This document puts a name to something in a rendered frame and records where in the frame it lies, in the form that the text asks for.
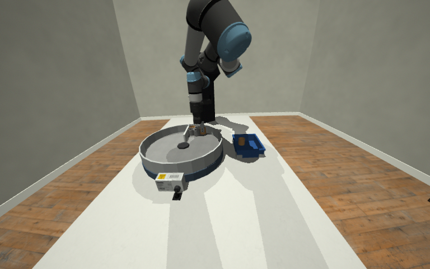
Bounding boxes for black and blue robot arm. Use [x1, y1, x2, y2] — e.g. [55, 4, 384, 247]
[180, 0, 251, 94]

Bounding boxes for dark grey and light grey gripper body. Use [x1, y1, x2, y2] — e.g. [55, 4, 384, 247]
[188, 93, 212, 124]

